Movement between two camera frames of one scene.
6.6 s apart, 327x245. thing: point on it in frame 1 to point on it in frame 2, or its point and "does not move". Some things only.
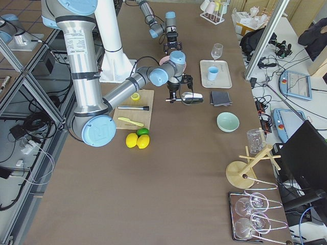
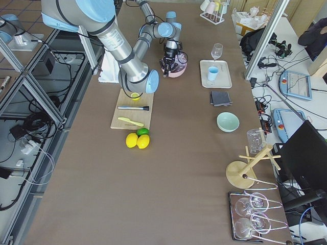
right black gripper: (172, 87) to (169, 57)
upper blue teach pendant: (296, 84) does not move
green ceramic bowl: (228, 122) does not move
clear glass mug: (257, 140) does not move
